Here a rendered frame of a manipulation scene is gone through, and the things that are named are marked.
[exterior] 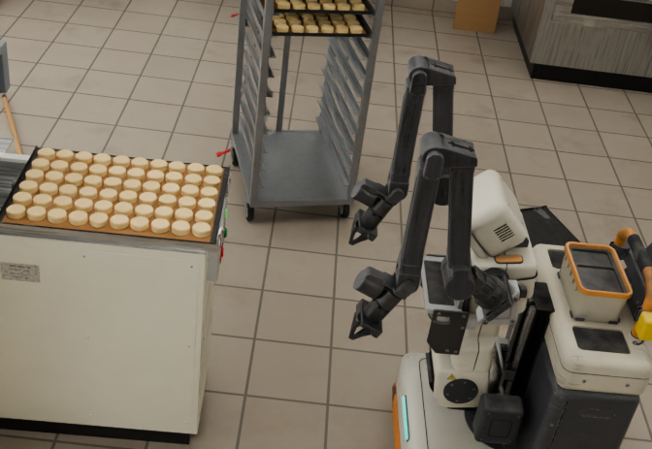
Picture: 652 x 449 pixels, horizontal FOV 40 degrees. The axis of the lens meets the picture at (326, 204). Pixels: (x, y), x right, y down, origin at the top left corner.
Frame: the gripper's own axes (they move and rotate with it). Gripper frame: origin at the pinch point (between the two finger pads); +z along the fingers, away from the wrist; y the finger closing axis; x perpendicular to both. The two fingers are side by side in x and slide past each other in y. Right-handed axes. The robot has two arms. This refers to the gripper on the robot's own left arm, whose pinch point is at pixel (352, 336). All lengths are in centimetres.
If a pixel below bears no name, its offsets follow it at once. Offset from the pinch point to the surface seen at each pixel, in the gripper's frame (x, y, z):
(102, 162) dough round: -76, -51, 23
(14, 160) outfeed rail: -99, -51, 37
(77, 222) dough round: -76, -20, 23
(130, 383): -35, -21, 72
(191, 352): -26, -21, 49
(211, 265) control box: -36.1, -26.0, 19.6
